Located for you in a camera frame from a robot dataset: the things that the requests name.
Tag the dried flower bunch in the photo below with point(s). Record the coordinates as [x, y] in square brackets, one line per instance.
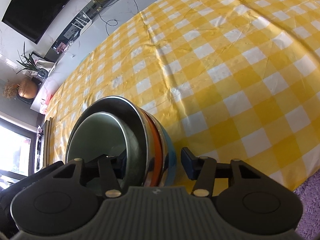
[10, 90]

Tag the blue steel bowl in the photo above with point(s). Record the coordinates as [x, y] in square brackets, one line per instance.
[170, 166]

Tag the copper round vase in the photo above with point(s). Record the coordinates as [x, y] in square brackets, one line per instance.
[27, 88]

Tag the white wifi router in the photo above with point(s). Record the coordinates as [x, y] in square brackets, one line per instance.
[82, 22]

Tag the purple fuzzy cushion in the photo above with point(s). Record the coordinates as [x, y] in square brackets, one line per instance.
[308, 193]

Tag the green ceramic bowl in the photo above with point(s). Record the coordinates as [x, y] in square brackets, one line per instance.
[104, 133]

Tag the orange steel bowl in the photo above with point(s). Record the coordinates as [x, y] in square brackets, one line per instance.
[156, 145]

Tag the yellow checkered tablecloth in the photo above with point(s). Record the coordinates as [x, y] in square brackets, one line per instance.
[226, 78]

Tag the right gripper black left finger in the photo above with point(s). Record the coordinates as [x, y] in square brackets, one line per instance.
[110, 187]

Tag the black television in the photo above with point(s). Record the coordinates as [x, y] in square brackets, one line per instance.
[31, 18]

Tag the green plant in blue vase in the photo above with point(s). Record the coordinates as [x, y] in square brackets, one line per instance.
[28, 63]

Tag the pink storage box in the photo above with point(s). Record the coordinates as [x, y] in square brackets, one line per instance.
[44, 104]

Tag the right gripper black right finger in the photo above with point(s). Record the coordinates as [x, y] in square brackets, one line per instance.
[200, 169]

